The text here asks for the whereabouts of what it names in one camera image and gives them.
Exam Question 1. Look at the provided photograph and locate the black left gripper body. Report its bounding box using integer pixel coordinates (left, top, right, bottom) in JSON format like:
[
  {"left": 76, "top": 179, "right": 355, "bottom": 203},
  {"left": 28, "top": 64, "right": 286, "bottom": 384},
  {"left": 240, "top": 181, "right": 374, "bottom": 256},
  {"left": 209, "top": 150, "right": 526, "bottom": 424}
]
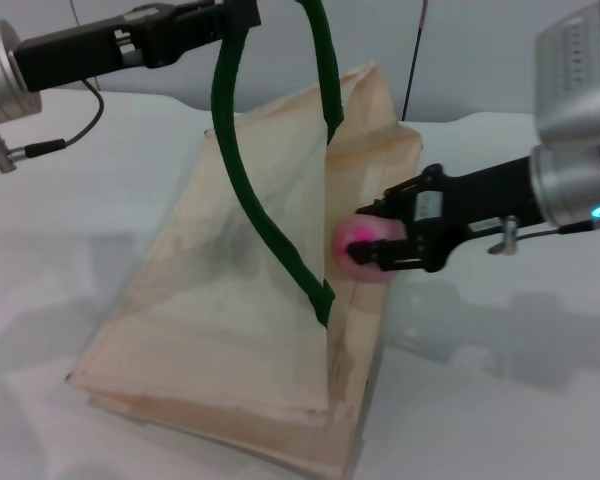
[{"left": 13, "top": 3, "right": 182, "bottom": 95}]

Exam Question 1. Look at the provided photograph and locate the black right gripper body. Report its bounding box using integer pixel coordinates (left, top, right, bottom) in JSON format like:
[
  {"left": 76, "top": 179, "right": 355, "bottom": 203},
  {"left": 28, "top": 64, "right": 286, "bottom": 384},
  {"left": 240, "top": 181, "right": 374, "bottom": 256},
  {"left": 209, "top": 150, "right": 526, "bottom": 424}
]
[{"left": 403, "top": 156, "right": 547, "bottom": 275}]

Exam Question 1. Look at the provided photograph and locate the pink peach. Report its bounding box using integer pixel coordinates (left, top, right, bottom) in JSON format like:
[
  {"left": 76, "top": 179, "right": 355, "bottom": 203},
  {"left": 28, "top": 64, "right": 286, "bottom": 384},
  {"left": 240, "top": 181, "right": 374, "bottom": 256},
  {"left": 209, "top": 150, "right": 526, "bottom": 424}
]
[{"left": 332, "top": 213, "right": 409, "bottom": 284}]

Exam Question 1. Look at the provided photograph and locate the cream handbag with green handle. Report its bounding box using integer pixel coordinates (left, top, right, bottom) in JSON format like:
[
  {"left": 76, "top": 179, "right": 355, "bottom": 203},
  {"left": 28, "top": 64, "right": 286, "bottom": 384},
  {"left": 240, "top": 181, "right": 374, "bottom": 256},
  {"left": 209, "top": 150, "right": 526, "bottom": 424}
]
[{"left": 66, "top": 0, "right": 427, "bottom": 479}]

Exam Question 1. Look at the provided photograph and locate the dark vertical background pole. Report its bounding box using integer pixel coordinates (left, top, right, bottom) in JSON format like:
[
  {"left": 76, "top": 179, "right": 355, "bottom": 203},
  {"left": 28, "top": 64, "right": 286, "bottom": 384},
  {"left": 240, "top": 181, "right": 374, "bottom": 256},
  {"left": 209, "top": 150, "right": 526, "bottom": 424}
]
[{"left": 401, "top": 0, "right": 429, "bottom": 124}]

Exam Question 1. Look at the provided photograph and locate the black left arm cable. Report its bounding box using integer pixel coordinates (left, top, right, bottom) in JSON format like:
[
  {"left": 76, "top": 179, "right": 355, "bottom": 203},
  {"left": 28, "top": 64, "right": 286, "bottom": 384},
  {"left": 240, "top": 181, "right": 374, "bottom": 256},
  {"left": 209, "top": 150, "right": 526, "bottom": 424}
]
[{"left": 0, "top": 77, "right": 106, "bottom": 175}]

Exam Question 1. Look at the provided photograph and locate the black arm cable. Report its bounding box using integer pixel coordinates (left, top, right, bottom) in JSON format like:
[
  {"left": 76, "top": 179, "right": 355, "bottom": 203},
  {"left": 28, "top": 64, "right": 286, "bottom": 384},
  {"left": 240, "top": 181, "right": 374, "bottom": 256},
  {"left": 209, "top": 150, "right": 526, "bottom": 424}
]
[
  {"left": 0, "top": 77, "right": 106, "bottom": 175},
  {"left": 486, "top": 214, "right": 597, "bottom": 256}
]

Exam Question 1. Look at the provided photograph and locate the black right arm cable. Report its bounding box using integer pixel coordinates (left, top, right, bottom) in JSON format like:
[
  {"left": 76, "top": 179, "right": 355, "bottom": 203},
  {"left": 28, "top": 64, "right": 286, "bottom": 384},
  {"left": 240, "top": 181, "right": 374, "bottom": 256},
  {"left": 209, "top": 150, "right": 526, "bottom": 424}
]
[{"left": 486, "top": 214, "right": 597, "bottom": 256}]

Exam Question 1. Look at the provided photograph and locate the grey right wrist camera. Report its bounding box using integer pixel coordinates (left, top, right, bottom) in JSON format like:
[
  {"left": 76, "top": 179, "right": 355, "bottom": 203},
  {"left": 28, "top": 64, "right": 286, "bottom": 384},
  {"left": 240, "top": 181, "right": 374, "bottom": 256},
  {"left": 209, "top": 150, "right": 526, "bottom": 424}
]
[{"left": 534, "top": 0, "right": 600, "bottom": 147}]

